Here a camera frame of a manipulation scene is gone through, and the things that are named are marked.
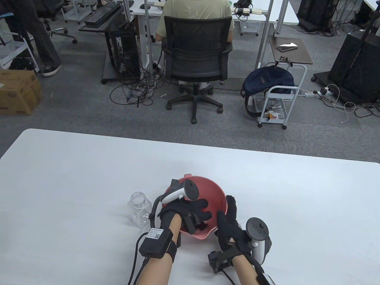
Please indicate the person's left forearm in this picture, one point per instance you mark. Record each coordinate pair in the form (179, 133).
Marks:
(154, 267)

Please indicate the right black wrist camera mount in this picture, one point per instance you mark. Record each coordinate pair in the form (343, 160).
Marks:
(218, 261)

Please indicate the office chair with chrome base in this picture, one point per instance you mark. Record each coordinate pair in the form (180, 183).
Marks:
(59, 32)

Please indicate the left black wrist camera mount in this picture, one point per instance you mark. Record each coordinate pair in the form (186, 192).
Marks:
(179, 239)

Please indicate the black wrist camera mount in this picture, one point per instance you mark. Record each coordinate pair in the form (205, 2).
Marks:
(179, 239)
(218, 261)

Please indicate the black mesh office chair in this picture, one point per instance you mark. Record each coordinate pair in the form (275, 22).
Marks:
(197, 50)

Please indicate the brown side table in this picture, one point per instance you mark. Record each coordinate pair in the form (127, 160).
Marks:
(297, 59)

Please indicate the left grey white controller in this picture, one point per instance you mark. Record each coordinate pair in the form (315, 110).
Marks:
(190, 190)

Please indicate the person's right hand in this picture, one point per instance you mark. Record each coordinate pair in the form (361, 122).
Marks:
(234, 233)

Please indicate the black wheeled cabinet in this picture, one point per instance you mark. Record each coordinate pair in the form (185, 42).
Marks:
(356, 68)

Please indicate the black computer tower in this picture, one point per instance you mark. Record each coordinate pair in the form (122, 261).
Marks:
(127, 50)

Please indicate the small dark flat device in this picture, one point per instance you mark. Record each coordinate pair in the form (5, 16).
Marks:
(286, 47)

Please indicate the black bag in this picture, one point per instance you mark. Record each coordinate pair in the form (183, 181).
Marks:
(20, 63)

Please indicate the brown cardboard box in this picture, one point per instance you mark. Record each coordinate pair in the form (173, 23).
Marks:
(17, 95)

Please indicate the silver metal frame post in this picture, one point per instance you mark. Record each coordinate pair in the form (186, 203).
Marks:
(147, 44)
(262, 38)

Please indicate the black keyboard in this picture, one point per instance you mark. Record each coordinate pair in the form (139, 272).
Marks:
(101, 13)

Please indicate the black rolling computer stand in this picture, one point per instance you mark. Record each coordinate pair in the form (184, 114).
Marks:
(95, 28)

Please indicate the black headset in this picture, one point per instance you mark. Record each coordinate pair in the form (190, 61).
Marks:
(243, 3)

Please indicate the small red white packet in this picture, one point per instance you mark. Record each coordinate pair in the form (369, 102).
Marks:
(274, 115)

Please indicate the clear plastic jar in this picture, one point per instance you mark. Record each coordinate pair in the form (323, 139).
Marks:
(141, 210)

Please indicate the black equipment rack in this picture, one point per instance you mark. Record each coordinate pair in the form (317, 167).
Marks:
(314, 14)

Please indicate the person's right forearm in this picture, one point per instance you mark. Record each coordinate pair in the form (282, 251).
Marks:
(246, 271)

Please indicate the white office desk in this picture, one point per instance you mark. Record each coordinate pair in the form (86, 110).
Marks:
(289, 14)

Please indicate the navy blue backpack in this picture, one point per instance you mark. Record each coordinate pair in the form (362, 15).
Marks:
(267, 78)

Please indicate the white metal rack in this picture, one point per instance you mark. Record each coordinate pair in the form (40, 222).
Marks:
(6, 56)

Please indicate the grey white controller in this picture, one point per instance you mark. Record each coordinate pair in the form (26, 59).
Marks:
(190, 190)
(257, 230)

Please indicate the white rolling cart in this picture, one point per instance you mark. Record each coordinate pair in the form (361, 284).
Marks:
(282, 89)

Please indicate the pink salad bowl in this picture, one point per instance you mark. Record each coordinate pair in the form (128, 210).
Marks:
(213, 193)

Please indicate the white power strip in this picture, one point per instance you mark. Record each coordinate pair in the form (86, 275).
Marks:
(308, 94)

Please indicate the right grey white controller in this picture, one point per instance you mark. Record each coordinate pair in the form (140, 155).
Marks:
(257, 230)

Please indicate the person's left hand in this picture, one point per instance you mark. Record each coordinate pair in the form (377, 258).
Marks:
(193, 210)

